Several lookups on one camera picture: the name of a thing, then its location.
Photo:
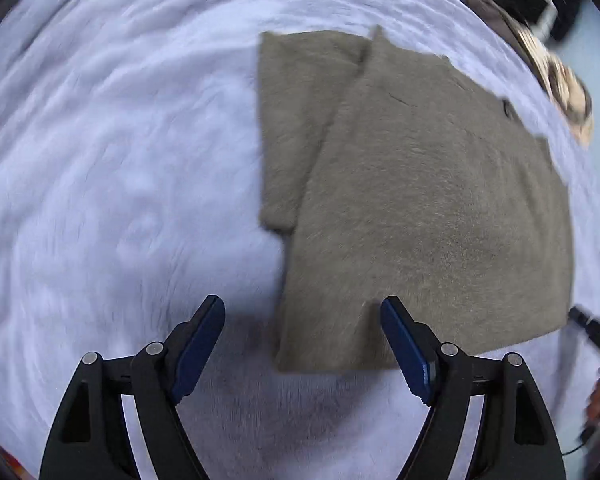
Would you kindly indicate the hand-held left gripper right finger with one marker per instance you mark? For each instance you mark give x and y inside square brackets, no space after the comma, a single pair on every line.
[410,355]

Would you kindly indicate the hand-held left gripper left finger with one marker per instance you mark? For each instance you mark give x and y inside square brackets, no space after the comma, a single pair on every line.
[195,355]

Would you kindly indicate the olive brown knit sweater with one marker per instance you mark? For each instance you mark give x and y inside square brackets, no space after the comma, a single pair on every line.
[430,210]

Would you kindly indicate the light lavender fleece blanket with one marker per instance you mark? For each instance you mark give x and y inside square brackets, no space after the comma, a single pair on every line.
[105,160]

